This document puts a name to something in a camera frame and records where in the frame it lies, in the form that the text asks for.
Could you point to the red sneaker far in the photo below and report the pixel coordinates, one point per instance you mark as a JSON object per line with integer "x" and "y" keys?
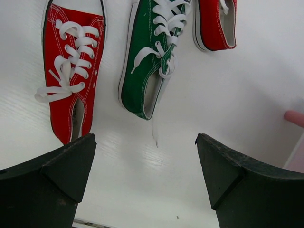
{"x": 214, "y": 24}

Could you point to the red sneaker near left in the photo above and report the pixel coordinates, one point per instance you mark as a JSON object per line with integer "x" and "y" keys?
{"x": 73, "y": 38}

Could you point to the red sneaker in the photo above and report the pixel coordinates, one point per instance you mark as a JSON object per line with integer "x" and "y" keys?
{"x": 214, "y": 24}
{"x": 73, "y": 38}

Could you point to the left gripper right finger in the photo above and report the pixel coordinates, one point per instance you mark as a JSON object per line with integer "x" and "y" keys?
{"x": 247, "y": 193}

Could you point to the green sneaker middle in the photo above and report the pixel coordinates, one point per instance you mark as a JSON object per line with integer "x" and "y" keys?
{"x": 153, "y": 34}

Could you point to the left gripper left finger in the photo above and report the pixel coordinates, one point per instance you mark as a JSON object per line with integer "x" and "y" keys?
{"x": 44, "y": 192}

